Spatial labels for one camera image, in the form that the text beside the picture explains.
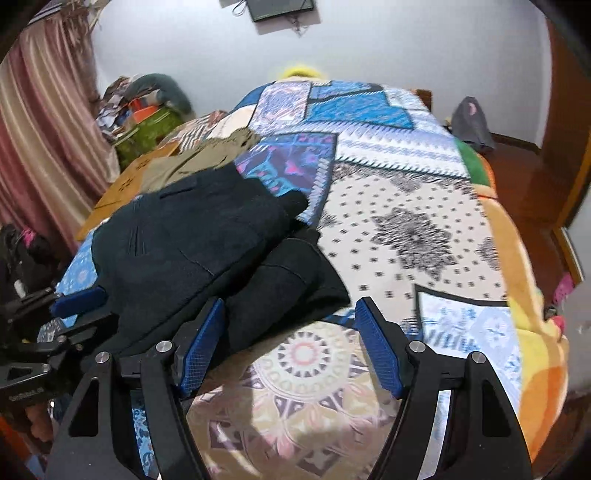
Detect pink fluffy item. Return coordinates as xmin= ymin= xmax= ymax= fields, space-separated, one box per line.
xmin=551 ymin=272 xmax=574 ymax=306

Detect grey neck pillow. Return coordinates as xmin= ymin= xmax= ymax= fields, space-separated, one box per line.
xmin=124 ymin=73 xmax=195 ymax=114

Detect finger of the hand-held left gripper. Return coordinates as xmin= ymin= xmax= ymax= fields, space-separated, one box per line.
xmin=49 ymin=286 xmax=108 ymax=320

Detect blue patchwork blanket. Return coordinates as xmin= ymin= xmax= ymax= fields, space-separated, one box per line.
xmin=37 ymin=78 xmax=527 ymax=480

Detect striped pink curtain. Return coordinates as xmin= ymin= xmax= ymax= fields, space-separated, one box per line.
xmin=0 ymin=7 xmax=123 ymax=256

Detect small black monitor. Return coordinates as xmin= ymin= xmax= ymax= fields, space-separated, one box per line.
xmin=247 ymin=0 xmax=317 ymax=23

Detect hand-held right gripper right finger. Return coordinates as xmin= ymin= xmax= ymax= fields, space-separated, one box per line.
xmin=355 ymin=296 xmax=537 ymax=480

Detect grey plastic bag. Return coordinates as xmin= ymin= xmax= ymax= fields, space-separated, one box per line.
xmin=450 ymin=96 xmax=498 ymax=153

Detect pile of dark clothes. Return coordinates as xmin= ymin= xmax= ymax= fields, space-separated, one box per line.
xmin=0 ymin=224 xmax=62 ymax=297

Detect brown wooden door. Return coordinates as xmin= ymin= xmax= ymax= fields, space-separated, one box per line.
xmin=538 ymin=18 xmax=591 ymax=228

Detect khaki pants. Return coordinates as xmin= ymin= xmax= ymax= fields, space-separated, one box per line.
xmin=139 ymin=129 xmax=262 ymax=195

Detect black pants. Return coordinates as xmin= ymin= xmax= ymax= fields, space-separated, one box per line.
xmin=90 ymin=161 xmax=352 ymax=366

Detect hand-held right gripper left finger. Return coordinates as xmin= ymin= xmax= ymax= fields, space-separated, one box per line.
xmin=45 ymin=296 xmax=228 ymax=480

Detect striped orange blanket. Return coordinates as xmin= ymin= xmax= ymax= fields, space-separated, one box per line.
xmin=166 ymin=110 xmax=228 ymax=153

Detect green storage box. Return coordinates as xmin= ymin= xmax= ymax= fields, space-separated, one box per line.
xmin=113 ymin=107 xmax=185 ymax=169

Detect yellow foam tube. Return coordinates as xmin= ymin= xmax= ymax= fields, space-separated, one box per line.
xmin=279 ymin=65 xmax=325 ymax=82

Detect orange fleece blanket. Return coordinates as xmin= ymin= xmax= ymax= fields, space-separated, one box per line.
xmin=455 ymin=138 xmax=572 ymax=468

